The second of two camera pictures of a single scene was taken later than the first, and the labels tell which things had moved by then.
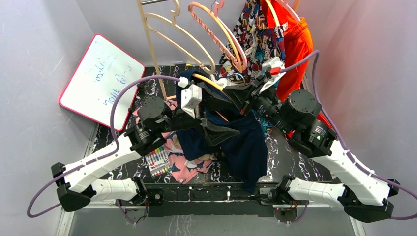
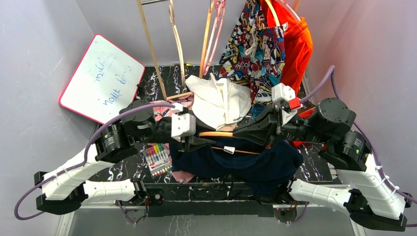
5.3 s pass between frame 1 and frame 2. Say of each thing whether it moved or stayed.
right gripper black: moved
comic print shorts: stayed
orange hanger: moved
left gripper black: moved
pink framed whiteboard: stayed
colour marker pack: stayed
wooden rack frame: stayed
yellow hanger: stayed
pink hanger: moved
